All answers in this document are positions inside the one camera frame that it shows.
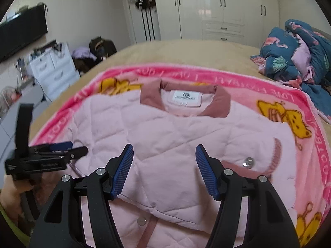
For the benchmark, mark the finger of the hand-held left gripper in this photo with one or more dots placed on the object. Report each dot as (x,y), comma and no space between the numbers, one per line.
(60,145)
(76,152)

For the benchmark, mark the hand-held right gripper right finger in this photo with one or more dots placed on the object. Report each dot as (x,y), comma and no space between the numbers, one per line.
(205,170)

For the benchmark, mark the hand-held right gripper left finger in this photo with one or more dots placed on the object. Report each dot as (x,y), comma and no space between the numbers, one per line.
(122,170)

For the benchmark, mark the pink quilted jacket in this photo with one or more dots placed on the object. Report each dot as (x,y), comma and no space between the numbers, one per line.
(181,129)

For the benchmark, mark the person's left hand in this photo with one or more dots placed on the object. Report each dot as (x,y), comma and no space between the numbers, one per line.
(13,196)

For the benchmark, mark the grey low cabinet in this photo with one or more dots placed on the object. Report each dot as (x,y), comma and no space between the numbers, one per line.
(36,95)

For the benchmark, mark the white drawer cabinet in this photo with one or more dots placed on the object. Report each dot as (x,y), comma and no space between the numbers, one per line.
(57,69)

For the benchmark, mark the light purple cloth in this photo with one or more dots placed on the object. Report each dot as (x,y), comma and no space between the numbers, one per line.
(82,53)

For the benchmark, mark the dark brown bag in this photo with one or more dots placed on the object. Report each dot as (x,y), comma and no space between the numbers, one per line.
(106,47)

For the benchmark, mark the pink printed blanket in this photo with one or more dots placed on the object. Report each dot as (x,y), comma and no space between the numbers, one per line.
(310,144)

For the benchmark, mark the beige bed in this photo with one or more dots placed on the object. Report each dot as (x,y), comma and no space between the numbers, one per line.
(194,51)

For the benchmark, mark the blue flamingo print quilt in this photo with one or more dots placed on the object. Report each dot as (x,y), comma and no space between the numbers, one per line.
(279,56)

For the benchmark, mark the white door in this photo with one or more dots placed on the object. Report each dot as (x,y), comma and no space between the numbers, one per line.
(137,25)

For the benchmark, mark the white wardrobe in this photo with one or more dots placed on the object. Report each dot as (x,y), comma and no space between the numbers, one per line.
(212,10)

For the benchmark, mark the black wall television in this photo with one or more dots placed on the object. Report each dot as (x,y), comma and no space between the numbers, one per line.
(20,36)

